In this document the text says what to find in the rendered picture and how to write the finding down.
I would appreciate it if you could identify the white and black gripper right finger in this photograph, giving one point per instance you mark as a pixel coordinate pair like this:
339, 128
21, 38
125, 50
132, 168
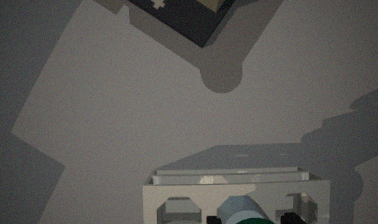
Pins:
291, 218

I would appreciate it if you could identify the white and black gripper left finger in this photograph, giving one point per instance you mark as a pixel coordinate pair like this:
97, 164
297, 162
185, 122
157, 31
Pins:
213, 220

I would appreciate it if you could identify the clear plastic tube rack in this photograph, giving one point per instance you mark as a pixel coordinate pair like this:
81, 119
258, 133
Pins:
190, 195

